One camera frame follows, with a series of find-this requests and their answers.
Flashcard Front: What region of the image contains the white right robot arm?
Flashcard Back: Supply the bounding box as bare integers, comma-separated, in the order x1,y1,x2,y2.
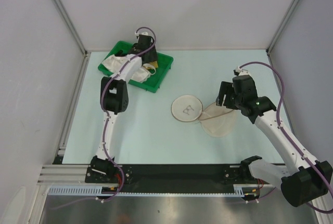
216,75,332,207

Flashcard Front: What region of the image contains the black item in tray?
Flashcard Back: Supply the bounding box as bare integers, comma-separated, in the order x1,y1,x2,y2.
115,50,128,57

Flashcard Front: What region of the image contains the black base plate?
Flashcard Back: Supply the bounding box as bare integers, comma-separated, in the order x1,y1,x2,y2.
85,164,262,193

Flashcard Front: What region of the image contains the white bra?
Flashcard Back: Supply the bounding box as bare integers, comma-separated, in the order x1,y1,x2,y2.
101,55,156,83

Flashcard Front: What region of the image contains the beige mesh laundry bag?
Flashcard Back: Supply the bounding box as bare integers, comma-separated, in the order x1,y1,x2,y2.
171,95,237,138

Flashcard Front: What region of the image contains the yellow bra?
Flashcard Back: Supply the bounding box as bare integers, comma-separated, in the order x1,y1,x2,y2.
147,61,158,69

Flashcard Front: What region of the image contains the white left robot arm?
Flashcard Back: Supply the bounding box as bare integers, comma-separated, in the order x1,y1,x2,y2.
90,32,158,182

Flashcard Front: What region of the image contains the white slotted cable duct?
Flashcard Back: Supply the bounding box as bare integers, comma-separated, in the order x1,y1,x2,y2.
47,185,259,197

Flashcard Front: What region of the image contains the green plastic tray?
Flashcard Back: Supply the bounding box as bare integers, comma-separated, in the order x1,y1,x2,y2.
98,41,174,93

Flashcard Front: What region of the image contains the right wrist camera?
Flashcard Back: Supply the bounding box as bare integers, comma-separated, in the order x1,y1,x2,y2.
233,66,251,76

